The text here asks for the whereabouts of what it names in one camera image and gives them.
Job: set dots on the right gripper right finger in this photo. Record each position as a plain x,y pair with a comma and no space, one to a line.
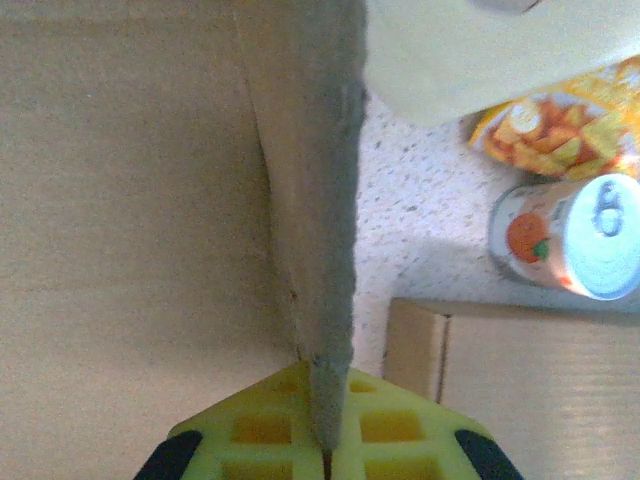
400,440

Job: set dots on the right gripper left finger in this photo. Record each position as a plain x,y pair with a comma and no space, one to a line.
250,440

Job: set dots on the brown cardboard box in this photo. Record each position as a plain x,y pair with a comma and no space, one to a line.
125,200
525,400

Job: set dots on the tin can orange print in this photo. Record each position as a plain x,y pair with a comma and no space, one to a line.
565,240

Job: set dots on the yellow snack bag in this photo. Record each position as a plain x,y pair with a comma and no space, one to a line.
560,135

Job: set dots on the cream knife block pink top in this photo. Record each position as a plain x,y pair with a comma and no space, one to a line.
450,60

